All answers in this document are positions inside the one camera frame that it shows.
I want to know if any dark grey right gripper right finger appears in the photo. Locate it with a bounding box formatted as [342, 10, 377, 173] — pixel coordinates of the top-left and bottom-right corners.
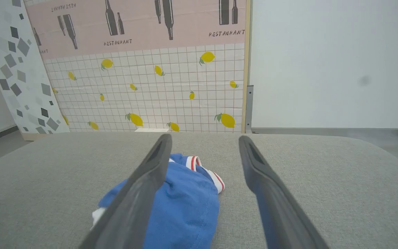
[239, 135, 329, 249]

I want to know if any lemon and restaurant print backdrop panel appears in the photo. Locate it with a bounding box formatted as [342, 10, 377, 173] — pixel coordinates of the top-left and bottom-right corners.
[25, 0, 252, 134]

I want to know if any grey terrazzo pattern panel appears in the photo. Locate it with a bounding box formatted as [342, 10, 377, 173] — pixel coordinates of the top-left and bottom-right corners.
[0, 0, 71, 141]

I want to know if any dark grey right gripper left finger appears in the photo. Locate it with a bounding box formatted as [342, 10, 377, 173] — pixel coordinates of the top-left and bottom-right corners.
[79, 134, 173, 249]

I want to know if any white partition board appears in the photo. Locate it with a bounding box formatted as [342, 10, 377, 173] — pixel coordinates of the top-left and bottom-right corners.
[251, 0, 398, 135]

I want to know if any grey metal partition bracket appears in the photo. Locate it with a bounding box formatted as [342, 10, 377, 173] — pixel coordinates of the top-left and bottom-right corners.
[245, 85, 254, 134]

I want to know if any blue basketball jersey white trim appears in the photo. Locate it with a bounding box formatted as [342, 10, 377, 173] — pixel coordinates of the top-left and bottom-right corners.
[90, 153, 226, 249]

